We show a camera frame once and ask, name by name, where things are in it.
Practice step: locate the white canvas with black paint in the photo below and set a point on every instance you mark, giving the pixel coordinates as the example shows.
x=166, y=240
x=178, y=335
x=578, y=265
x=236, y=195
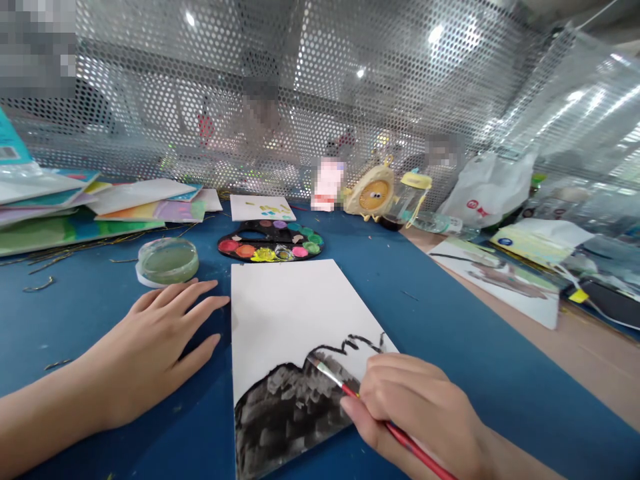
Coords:
x=285, y=310

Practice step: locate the white plastic bag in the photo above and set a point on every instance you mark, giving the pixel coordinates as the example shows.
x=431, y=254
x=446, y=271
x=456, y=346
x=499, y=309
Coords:
x=490, y=190

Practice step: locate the pile of painted canvases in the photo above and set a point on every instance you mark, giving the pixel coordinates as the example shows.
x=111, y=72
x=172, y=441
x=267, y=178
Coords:
x=75, y=210

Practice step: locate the yellow chick shaped fan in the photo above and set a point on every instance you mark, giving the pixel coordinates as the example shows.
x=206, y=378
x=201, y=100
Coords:
x=370, y=192

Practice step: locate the clear plastic sheet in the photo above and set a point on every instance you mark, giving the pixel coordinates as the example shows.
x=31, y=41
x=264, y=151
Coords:
x=590, y=125

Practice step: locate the person's right hand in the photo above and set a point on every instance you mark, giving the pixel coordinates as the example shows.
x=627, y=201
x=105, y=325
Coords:
x=425, y=415

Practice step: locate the perforated metal partition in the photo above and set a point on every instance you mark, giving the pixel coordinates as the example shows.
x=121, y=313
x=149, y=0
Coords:
x=350, y=75

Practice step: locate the round container of green water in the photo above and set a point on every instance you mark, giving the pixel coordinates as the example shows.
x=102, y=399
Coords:
x=167, y=259

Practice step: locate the black paint palette with colours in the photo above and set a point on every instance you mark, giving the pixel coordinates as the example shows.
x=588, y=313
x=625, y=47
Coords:
x=270, y=245

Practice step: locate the teal packet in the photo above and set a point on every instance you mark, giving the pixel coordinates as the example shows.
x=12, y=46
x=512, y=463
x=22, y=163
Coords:
x=12, y=145

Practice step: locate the dark round cup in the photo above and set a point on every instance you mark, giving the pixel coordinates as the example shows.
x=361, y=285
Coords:
x=391, y=223

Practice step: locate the black flat device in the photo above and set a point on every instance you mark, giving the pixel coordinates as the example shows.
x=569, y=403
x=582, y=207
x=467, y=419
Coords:
x=610, y=302

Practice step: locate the small white canvas yellow dabs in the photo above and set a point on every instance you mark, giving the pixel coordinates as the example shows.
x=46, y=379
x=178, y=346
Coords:
x=260, y=207

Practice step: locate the clear bottle with yellow lid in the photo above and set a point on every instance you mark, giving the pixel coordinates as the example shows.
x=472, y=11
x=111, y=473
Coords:
x=415, y=195

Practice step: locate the person's left hand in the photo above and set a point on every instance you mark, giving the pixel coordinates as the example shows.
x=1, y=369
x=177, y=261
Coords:
x=135, y=360

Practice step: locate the painted canvas with brown shape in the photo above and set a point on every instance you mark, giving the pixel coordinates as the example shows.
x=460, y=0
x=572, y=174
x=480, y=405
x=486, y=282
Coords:
x=505, y=280

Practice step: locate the clear plastic water bottle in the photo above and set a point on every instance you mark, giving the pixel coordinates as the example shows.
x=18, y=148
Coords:
x=445, y=225

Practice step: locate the blue table mat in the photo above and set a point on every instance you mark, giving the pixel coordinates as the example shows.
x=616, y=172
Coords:
x=450, y=350

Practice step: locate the white and yellow tissue packet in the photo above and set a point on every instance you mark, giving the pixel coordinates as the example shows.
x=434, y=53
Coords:
x=545, y=240

